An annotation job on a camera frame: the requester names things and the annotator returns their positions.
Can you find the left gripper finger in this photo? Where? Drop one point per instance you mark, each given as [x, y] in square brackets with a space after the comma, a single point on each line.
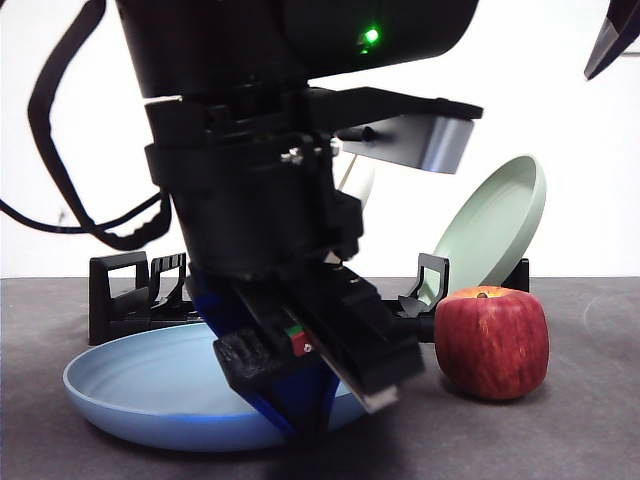
[270, 412]
[320, 400]

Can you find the blue plate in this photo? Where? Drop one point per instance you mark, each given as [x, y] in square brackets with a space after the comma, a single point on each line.
[150, 380]

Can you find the red apple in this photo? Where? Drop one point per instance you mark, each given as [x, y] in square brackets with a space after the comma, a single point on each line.
[492, 345]

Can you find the black plate rack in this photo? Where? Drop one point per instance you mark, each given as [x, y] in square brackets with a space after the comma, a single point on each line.
[120, 325]

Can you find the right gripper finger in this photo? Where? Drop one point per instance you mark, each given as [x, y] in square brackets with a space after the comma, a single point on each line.
[607, 45]

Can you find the white plate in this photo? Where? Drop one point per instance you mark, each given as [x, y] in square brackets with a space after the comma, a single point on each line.
[362, 185]

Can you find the green plate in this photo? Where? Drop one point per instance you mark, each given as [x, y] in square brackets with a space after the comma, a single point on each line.
[490, 225]

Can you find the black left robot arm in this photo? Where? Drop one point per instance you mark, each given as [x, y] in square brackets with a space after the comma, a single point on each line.
[225, 40]

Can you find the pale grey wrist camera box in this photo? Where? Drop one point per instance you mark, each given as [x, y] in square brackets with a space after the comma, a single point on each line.
[430, 145]

